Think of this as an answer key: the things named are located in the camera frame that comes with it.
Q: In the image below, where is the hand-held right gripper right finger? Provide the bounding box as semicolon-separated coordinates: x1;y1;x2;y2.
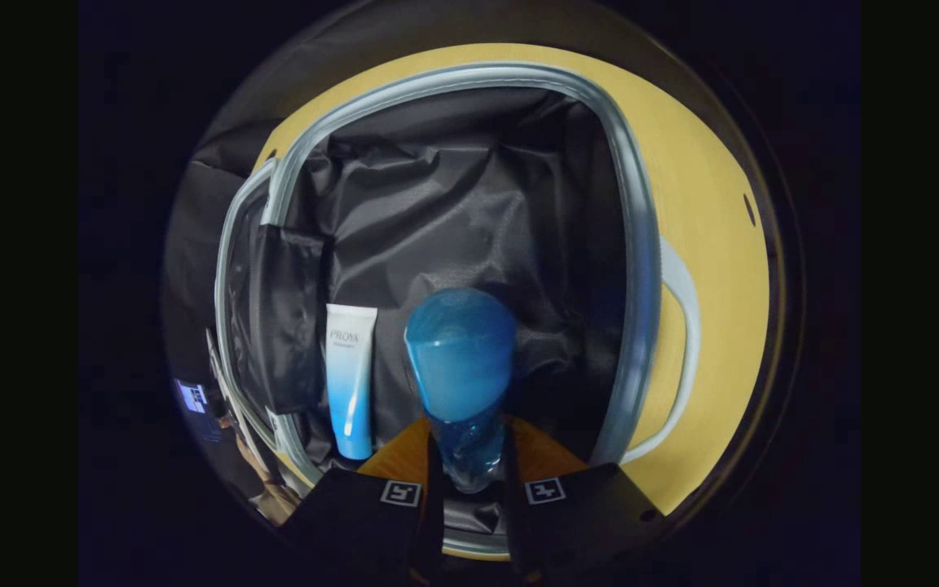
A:
502;416;668;585

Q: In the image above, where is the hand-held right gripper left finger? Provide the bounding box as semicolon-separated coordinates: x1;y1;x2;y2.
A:
280;416;446;586

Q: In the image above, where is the white and blue cream tube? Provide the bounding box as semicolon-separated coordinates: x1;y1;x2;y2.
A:
325;303;378;461

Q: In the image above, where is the blue skin care bottle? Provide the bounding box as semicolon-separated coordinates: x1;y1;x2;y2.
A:
403;287;518;495

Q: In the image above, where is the small pale grey suitcase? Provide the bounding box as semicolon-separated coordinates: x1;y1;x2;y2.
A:
213;64;703;563

